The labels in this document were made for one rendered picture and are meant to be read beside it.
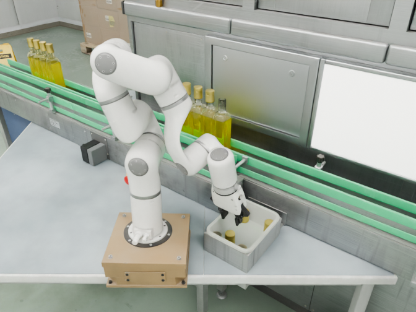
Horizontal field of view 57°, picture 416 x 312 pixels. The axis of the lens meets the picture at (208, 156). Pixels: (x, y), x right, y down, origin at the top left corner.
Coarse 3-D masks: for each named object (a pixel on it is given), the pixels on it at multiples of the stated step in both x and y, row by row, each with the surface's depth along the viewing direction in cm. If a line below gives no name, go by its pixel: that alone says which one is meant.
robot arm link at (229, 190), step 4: (212, 184) 110; (236, 184) 109; (216, 188) 109; (228, 188) 108; (232, 188) 109; (236, 188) 109; (240, 188) 109; (216, 192) 111; (220, 192) 109; (224, 192) 109; (228, 192) 109; (232, 192) 110
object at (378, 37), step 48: (144, 0) 162; (192, 0) 149; (240, 0) 137; (288, 0) 126; (336, 0) 117; (384, 0) 109; (144, 48) 176; (192, 48) 159; (288, 48) 131; (336, 48) 119; (384, 48) 111; (144, 96) 190; (192, 96) 171; (288, 144) 150; (384, 192) 134
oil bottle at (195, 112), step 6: (192, 108) 147; (198, 108) 146; (192, 114) 148; (198, 114) 146; (192, 120) 150; (198, 120) 148; (192, 126) 151; (198, 126) 149; (192, 132) 153; (198, 132) 151
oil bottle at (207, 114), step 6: (204, 108) 145; (210, 108) 144; (216, 108) 145; (204, 114) 144; (210, 114) 143; (204, 120) 146; (210, 120) 144; (204, 126) 147; (210, 126) 145; (204, 132) 149; (210, 132) 147
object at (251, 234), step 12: (252, 204) 136; (228, 216) 134; (252, 216) 138; (264, 216) 134; (276, 216) 130; (216, 228) 129; (228, 228) 135; (240, 228) 135; (252, 228) 135; (240, 240) 130; (252, 240) 130
